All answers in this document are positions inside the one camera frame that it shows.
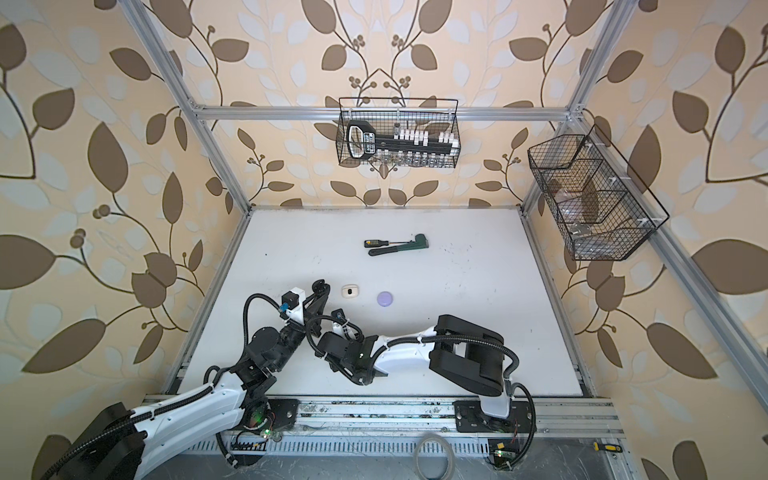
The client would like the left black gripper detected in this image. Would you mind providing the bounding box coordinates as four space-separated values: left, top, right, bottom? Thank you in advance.
271 291 325 375

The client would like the white earbud charging case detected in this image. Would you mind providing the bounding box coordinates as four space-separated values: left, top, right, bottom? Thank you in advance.
341 284 360 299

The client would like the purple round earbud case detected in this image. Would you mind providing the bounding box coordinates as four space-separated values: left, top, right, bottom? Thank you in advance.
376 291 394 307

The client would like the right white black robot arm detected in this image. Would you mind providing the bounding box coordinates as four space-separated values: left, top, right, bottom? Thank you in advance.
304 314 537 432

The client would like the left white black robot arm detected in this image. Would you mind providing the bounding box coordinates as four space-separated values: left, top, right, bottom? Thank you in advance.
41 280 331 479

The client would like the black tool set in basket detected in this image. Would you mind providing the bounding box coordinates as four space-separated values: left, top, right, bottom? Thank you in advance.
338 120 461 161

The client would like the small yellow black screwdriver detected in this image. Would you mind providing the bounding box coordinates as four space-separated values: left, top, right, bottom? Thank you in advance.
593 442 623 453

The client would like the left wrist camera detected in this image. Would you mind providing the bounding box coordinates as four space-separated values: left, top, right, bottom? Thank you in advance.
279 287 307 326

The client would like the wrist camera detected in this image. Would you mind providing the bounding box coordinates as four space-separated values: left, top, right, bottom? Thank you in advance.
331 308 350 338
279 287 307 326

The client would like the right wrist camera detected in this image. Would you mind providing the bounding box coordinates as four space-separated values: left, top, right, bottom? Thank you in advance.
331 308 350 338

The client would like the green handled tool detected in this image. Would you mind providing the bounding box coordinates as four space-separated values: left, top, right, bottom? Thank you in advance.
364 234 429 257

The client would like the back wire basket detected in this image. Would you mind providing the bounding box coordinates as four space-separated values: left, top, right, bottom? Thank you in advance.
335 95 462 169

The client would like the side wire basket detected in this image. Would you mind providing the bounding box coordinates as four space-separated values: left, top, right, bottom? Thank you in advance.
527 125 670 261

